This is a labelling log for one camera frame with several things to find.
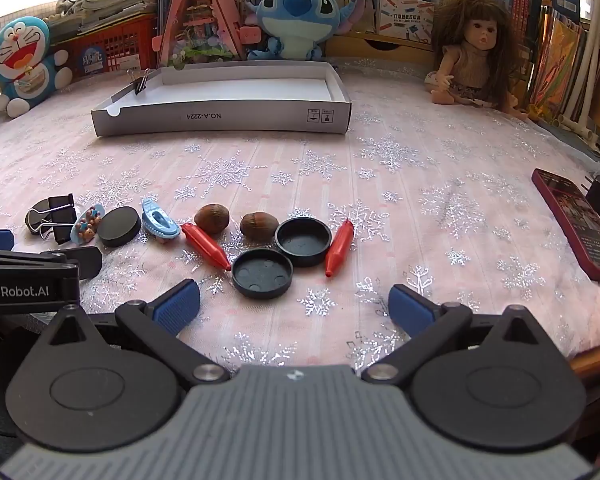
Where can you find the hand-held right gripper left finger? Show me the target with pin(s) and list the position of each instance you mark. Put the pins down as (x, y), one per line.
(176, 306)

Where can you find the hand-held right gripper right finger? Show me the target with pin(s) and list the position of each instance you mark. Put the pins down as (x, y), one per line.
(411, 307)

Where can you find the blue plastic clip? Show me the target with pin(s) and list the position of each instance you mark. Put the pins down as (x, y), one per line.
(169, 230)
(87, 223)

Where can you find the black round puck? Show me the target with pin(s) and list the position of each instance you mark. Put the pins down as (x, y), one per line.
(120, 226)

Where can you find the large black binder clip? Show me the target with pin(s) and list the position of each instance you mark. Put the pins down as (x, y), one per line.
(61, 207)

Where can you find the red toy sausage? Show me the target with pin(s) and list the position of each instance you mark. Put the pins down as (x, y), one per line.
(205, 247)

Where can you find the black round lid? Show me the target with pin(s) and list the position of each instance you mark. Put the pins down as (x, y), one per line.
(302, 241)
(260, 275)

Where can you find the red plastic crayon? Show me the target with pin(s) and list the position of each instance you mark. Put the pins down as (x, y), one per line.
(339, 249)

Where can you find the brown hazelnut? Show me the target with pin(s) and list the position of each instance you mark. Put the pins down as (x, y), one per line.
(257, 225)
(211, 218)

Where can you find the white cardboard box tray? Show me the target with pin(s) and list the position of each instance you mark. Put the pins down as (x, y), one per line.
(240, 87)

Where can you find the pink snowflake tablecloth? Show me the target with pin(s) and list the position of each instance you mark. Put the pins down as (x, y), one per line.
(430, 160)

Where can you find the small black binder clip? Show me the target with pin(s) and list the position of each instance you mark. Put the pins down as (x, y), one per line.
(141, 85)

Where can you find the phone in red case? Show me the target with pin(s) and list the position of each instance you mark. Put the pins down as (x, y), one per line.
(575, 220)

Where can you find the blue robot cat plush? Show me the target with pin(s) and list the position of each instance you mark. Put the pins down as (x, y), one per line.
(22, 50)

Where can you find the large red plastic basket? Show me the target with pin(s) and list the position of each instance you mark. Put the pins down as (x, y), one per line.
(115, 40)

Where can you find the grey crumpled cloth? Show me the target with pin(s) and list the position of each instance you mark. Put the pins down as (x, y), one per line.
(72, 0)

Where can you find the pink triangular house model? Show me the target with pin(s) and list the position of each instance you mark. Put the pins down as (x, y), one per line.
(200, 35)

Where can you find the wooden drawer unit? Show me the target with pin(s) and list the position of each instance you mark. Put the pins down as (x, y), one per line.
(380, 45)

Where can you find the doll with brown hair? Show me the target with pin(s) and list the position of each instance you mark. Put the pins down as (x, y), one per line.
(480, 40)

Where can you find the white printed cardboard box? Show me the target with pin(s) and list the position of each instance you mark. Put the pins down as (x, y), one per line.
(405, 17)

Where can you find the colourful upright picture books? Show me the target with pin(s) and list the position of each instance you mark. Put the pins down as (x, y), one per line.
(560, 55)

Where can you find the blue alien plush toy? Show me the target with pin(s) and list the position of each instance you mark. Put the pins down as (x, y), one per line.
(295, 35)

